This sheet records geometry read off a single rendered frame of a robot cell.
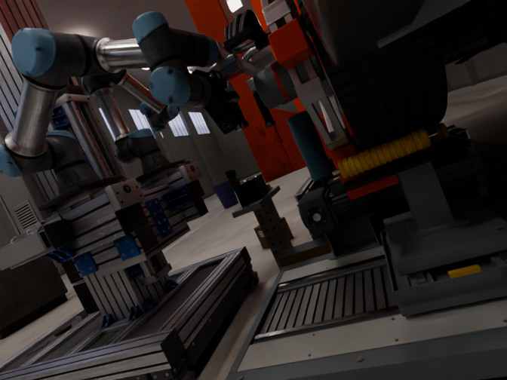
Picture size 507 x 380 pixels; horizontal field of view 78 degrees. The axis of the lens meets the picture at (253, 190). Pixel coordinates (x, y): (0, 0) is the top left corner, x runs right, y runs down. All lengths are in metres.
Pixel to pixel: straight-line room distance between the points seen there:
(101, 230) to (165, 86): 0.72
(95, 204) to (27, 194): 0.55
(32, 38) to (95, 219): 0.60
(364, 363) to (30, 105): 1.14
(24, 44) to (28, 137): 0.30
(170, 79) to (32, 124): 0.60
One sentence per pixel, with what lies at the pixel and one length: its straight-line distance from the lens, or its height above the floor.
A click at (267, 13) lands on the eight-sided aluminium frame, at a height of 0.96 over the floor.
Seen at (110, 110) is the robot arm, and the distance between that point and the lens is 1.89.
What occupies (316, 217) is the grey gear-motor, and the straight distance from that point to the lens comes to 1.38.
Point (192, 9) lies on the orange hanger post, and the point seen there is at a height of 1.45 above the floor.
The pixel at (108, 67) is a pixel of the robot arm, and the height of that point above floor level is 1.06.
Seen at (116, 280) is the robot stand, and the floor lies 0.41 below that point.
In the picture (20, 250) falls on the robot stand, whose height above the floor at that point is 0.70.
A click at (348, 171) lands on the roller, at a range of 0.95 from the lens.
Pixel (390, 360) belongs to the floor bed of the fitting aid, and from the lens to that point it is 0.90.
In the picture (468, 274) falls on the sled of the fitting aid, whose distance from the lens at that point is 0.96.
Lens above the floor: 0.64
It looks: 4 degrees down
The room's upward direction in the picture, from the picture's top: 24 degrees counter-clockwise
